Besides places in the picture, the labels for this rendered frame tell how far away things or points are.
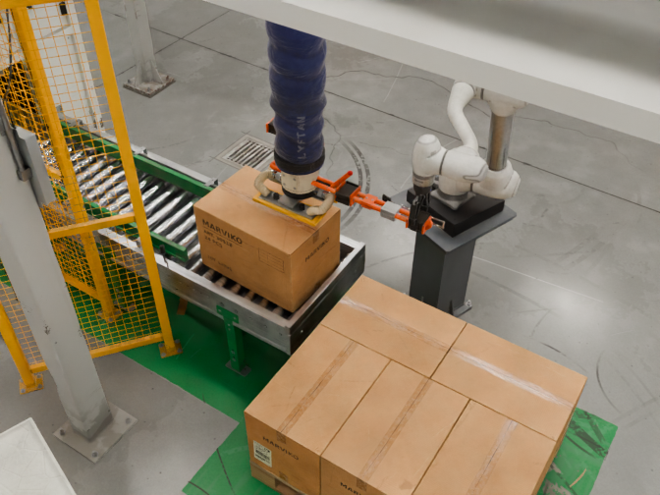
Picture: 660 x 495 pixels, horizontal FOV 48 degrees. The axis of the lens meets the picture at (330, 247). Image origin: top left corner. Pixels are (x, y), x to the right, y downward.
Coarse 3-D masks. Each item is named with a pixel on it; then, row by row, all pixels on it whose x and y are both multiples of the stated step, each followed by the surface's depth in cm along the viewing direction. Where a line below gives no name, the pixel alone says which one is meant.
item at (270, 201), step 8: (272, 192) 339; (256, 200) 336; (264, 200) 335; (272, 200) 335; (272, 208) 334; (280, 208) 331; (288, 208) 331; (296, 208) 331; (304, 208) 330; (296, 216) 328; (304, 216) 327; (312, 216) 327; (320, 216) 328; (312, 224) 325
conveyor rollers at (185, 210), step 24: (48, 144) 465; (72, 144) 461; (96, 168) 446; (120, 168) 450; (96, 192) 428; (120, 192) 431; (144, 192) 427; (168, 192) 428; (192, 216) 412; (192, 240) 401; (240, 288) 373
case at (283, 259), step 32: (224, 192) 364; (256, 192) 364; (224, 224) 350; (256, 224) 347; (288, 224) 347; (320, 224) 347; (224, 256) 368; (256, 256) 350; (288, 256) 334; (320, 256) 359; (256, 288) 366; (288, 288) 349
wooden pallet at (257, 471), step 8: (256, 464) 345; (256, 472) 350; (264, 472) 345; (264, 480) 351; (272, 480) 346; (280, 480) 340; (272, 488) 351; (280, 488) 349; (288, 488) 349; (296, 488) 336
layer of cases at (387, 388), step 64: (384, 320) 357; (448, 320) 357; (320, 384) 329; (384, 384) 330; (448, 384) 330; (512, 384) 330; (576, 384) 330; (256, 448) 334; (320, 448) 306; (384, 448) 306; (448, 448) 306; (512, 448) 306
